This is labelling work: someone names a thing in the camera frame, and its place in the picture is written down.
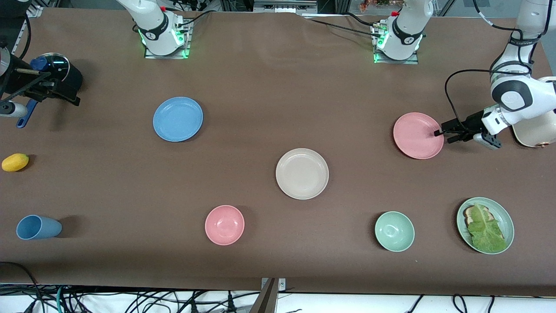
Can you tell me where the pink plate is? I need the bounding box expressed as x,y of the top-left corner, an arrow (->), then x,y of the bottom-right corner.
393,112 -> 444,160

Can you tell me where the blue plate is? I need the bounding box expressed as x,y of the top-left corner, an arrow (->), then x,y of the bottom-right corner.
152,97 -> 204,143

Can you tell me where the blue plastic utensil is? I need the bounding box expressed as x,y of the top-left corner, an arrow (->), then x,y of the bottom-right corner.
16,57 -> 48,129

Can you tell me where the glass pot lid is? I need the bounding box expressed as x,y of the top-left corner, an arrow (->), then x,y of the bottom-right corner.
43,53 -> 70,81

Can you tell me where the beige toaster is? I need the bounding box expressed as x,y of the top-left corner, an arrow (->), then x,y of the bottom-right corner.
512,76 -> 556,149

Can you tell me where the toasted bread slice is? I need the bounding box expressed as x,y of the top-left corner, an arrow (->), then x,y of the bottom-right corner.
463,205 -> 493,226

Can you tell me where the yellow lemon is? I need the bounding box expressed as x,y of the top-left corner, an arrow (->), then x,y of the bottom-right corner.
1,153 -> 30,172

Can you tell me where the green plate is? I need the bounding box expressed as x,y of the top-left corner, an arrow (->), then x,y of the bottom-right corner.
456,197 -> 515,255

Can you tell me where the green lettuce leaf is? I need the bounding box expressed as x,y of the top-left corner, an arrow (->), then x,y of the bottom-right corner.
467,203 -> 508,253

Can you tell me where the green bowl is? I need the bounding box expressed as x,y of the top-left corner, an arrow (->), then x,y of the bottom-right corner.
374,211 -> 415,253

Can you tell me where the blue cup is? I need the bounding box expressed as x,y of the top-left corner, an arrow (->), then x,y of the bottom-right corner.
16,215 -> 63,240

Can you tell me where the beige plate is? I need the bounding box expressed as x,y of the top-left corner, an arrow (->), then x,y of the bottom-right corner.
275,148 -> 329,200

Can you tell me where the brown table cover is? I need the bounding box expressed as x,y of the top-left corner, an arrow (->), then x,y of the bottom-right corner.
0,7 -> 556,297

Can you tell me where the pink bowl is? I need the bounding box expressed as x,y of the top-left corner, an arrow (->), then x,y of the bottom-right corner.
205,205 -> 245,246

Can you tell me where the grey metal box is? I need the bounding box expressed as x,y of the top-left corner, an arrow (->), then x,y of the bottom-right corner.
253,0 -> 318,14

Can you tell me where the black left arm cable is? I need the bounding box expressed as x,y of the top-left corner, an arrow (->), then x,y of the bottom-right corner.
444,0 -> 528,129

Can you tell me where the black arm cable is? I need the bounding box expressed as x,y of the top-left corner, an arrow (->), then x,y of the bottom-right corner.
17,17 -> 32,61
444,0 -> 528,129

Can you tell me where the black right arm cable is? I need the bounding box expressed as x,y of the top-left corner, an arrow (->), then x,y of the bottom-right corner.
17,17 -> 32,61

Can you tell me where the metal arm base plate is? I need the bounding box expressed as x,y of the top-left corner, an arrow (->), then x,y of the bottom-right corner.
144,20 -> 192,59
373,24 -> 420,65

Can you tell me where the black table cable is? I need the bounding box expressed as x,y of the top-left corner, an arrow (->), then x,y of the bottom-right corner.
343,11 -> 377,27
303,17 -> 378,38
176,10 -> 215,29

